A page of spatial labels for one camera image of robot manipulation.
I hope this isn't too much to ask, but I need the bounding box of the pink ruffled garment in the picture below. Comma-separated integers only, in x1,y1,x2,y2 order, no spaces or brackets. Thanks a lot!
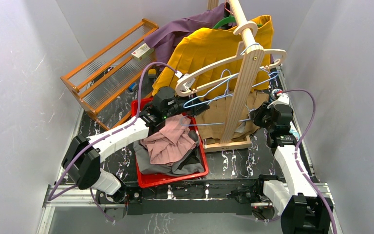
140,114,196,165

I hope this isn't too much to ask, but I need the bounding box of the small blue object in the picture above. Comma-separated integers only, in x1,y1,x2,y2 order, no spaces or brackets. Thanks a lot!
127,82,138,93

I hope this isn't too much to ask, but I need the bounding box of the green hanger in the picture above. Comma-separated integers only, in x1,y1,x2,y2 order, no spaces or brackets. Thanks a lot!
213,15,236,29

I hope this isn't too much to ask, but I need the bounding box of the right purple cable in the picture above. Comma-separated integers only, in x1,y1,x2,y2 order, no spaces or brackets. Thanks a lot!
282,89,337,234

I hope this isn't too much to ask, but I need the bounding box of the round blue white tin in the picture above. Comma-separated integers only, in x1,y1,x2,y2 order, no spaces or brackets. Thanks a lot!
270,89,281,101

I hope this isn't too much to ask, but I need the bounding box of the black metal base frame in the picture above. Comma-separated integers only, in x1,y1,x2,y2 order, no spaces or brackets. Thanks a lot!
43,175,336,223

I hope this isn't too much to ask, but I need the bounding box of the purple garment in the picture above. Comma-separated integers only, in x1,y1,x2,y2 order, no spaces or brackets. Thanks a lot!
144,3,230,70

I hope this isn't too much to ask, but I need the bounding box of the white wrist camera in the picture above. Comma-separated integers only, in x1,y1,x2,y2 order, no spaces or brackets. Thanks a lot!
175,71,195,93
267,90,290,109

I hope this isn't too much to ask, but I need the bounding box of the small yellow black object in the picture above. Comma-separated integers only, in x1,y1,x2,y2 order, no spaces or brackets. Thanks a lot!
147,69,157,79

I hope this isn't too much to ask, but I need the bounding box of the wooden clothes rack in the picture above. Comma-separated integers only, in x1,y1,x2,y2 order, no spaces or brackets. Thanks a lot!
205,0,265,153

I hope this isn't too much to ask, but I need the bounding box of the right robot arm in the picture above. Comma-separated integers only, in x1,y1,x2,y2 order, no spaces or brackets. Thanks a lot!
250,102,334,234

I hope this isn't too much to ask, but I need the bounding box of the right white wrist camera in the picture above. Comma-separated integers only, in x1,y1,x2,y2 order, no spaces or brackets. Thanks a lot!
267,90,290,109

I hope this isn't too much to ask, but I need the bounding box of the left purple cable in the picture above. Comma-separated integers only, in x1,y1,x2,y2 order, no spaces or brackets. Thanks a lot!
46,61,183,223

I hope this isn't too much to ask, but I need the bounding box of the small white box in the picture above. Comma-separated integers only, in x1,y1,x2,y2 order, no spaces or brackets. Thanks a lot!
131,43,154,61

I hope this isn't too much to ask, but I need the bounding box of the purple cable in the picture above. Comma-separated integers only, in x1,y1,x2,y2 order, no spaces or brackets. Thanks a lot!
282,89,337,234
46,61,183,223

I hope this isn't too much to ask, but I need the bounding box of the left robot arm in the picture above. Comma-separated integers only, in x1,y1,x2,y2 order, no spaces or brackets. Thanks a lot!
61,86,209,203

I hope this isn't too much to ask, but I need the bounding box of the mustard yellow garment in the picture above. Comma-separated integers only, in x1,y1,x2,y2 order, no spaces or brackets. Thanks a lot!
152,15,274,99

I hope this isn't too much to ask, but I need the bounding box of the orange wooden shoe rack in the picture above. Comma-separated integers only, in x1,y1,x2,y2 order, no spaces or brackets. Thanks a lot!
61,18,159,130

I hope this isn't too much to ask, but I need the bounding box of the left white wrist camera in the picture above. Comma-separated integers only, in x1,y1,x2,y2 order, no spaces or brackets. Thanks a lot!
175,71,195,93

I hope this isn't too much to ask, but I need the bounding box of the red plastic tray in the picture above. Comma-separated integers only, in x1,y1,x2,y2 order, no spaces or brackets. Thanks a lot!
131,97,210,189

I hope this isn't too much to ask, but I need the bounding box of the khaki tan garment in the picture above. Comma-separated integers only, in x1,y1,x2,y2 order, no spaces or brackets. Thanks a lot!
195,91,268,144

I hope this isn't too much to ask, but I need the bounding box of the grey pleated skirt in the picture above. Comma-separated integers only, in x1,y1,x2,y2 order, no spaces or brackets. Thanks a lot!
133,130,205,177

